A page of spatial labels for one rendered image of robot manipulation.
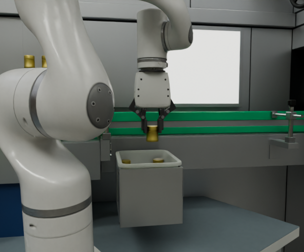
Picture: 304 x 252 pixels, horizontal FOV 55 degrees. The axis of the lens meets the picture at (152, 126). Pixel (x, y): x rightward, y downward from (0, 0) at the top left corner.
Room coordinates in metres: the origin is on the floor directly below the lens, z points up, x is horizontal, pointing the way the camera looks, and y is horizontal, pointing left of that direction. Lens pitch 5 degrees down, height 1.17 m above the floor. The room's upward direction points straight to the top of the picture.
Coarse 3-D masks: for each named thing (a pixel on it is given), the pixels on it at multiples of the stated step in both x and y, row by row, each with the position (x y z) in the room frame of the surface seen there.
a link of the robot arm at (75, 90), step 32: (32, 0) 0.43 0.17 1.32; (64, 0) 0.45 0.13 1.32; (32, 32) 0.44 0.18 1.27; (64, 32) 0.44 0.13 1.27; (64, 64) 0.42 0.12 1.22; (96, 64) 0.46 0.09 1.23; (32, 96) 0.43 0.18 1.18; (64, 96) 0.41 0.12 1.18; (96, 96) 0.43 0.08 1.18; (64, 128) 0.42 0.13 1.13; (96, 128) 0.44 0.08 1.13
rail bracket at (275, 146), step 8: (288, 104) 1.02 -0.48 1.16; (272, 112) 1.11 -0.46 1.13; (288, 112) 1.01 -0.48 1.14; (288, 120) 1.02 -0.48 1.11; (288, 128) 1.02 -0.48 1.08; (288, 136) 1.02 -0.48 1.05; (272, 144) 1.09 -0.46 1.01; (280, 144) 1.04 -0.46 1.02; (288, 144) 1.00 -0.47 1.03; (296, 144) 1.00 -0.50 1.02; (272, 152) 1.10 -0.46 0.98; (280, 152) 1.11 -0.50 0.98
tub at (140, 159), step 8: (120, 152) 0.94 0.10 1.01; (128, 152) 0.95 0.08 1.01; (136, 152) 0.96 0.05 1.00; (144, 152) 0.96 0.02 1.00; (152, 152) 0.96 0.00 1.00; (160, 152) 0.97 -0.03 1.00; (168, 152) 0.92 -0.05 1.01; (120, 160) 0.79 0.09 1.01; (136, 160) 0.95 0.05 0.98; (144, 160) 0.96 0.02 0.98; (152, 160) 0.96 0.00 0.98; (168, 160) 0.89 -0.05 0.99; (176, 160) 0.80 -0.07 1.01; (128, 168) 0.75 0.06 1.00; (136, 168) 0.75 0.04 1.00
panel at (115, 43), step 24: (96, 24) 1.18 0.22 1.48; (120, 24) 1.19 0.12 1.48; (24, 48) 1.13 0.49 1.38; (96, 48) 1.18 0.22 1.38; (120, 48) 1.19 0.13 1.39; (240, 48) 1.28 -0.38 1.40; (120, 72) 1.19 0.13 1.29; (240, 72) 1.28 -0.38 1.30; (120, 96) 1.19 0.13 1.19; (240, 96) 1.28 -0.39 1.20
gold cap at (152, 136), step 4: (148, 128) 0.81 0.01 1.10; (152, 128) 0.81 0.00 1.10; (156, 128) 0.82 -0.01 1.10; (148, 132) 0.81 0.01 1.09; (152, 132) 0.81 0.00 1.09; (156, 132) 0.82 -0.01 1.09; (148, 136) 0.81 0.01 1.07; (152, 136) 0.81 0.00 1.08; (156, 136) 0.82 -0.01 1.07; (148, 140) 0.81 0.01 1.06; (152, 140) 0.81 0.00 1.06; (156, 140) 0.81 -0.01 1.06
